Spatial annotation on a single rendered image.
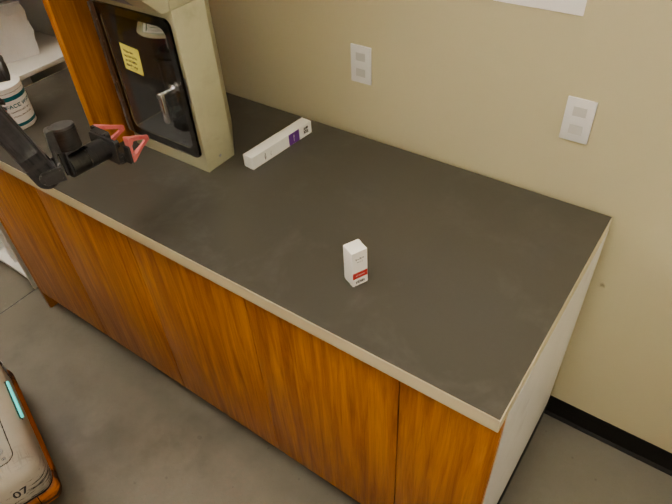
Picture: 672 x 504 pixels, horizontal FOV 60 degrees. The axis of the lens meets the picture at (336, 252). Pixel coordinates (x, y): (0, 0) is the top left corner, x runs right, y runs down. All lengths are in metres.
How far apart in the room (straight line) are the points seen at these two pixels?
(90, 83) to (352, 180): 0.82
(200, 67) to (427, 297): 0.85
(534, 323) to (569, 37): 0.65
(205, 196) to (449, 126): 0.72
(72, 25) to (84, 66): 0.12
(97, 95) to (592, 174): 1.41
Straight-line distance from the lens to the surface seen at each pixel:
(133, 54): 1.74
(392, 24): 1.69
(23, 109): 2.24
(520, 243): 1.50
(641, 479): 2.31
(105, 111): 1.96
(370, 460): 1.68
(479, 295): 1.35
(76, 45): 1.87
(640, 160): 1.58
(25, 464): 2.13
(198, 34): 1.63
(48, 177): 1.51
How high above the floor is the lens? 1.91
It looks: 43 degrees down
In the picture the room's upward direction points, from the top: 4 degrees counter-clockwise
